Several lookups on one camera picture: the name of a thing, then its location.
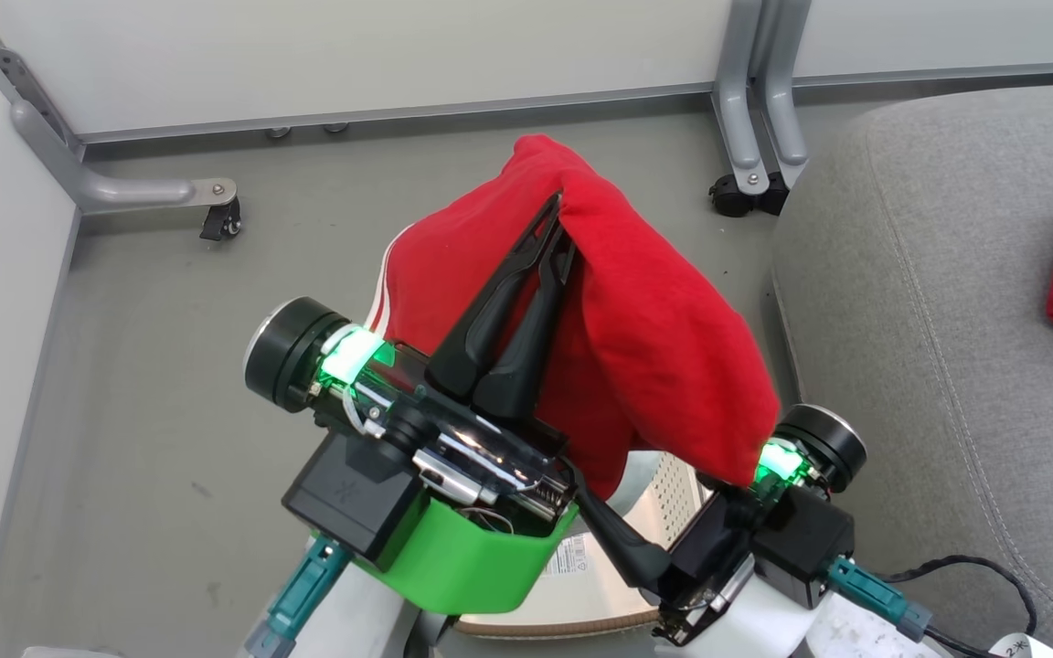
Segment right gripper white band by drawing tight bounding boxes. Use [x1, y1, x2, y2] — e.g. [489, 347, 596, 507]
[571, 404, 868, 658]

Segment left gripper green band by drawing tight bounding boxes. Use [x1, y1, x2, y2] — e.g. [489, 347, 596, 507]
[243, 191, 580, 616]

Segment red garment thin white stripes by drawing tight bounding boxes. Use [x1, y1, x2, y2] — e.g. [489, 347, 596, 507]
[367, 134, 782, 502]

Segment white laundry basket woven rim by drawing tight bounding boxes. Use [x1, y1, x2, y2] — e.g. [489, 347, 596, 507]
[452, 448, 712, 642]

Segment black caster wheel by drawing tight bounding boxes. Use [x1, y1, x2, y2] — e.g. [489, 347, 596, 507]
[755, 174, 790, 217]
[200, 199, 243, 242]
[707, 174, 756, 218]

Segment grey upright partition foot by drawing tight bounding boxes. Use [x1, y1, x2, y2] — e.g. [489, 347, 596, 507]
[712, 0, 771, 196]
[760, 0, 811, 189]

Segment grey fabric sofa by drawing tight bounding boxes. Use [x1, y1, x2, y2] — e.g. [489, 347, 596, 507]
[769, 85, 1053, 658]

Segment long grey partition foot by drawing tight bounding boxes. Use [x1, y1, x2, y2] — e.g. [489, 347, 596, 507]
[0, 48, 239, 217]

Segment teal right arm cable plug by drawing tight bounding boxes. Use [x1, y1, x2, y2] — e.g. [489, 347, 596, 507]
[824, 556, 934, 643]

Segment teal arm cable plug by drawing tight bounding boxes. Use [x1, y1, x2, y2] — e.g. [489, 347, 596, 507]
[246, 537, 351, 658]
[824, 556, 934, 643]

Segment teal left arm cable plug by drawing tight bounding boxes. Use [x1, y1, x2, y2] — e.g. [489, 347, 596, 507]
[246, 537, 351, 658]

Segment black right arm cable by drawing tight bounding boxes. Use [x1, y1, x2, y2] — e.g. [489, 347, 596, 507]
[883, 554, 1039, 658]

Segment white paper cable tag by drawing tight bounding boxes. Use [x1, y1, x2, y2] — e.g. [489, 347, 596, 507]
[988, 632, 1053, 658]

